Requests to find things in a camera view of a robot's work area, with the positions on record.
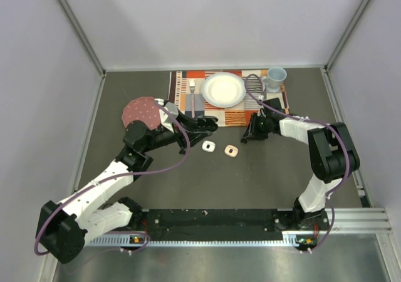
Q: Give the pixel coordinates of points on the pink beige earbud charging case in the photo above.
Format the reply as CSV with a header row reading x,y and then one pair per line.
x,y
231,151

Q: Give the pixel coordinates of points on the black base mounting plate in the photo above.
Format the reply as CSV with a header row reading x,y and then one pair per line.
x,y
212,224

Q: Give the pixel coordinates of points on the white plate blue rim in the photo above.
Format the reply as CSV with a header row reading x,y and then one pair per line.
x,y
223,90

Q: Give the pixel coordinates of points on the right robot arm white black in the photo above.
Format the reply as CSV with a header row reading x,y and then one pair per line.
x,y
333,157

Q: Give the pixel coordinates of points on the white earbud charging case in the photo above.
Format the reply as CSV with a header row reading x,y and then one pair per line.
x,y
208,146

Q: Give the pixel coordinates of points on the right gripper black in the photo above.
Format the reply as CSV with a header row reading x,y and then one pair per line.
x,y
252,132

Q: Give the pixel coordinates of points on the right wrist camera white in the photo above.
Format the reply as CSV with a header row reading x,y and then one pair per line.
x,y
273,104

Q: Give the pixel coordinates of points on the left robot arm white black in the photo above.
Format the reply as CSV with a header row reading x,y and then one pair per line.
x,y
65,228

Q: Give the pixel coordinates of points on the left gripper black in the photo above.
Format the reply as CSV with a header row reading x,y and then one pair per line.
x,y
188,130

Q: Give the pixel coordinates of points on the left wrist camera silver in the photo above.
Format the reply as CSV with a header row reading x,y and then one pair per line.
x,y
168,114

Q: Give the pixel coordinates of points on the pink dotted plate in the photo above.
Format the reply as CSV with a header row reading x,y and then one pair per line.
x,y
143,109

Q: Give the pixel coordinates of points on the fork with pink handle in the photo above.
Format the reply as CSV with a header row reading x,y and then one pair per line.
x,y
192,96

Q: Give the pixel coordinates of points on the light blue mug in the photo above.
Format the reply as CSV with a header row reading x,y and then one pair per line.
x,y
274,79

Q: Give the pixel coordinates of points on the colourful patchwork placemat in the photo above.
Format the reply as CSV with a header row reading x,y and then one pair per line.
x,y
235,116

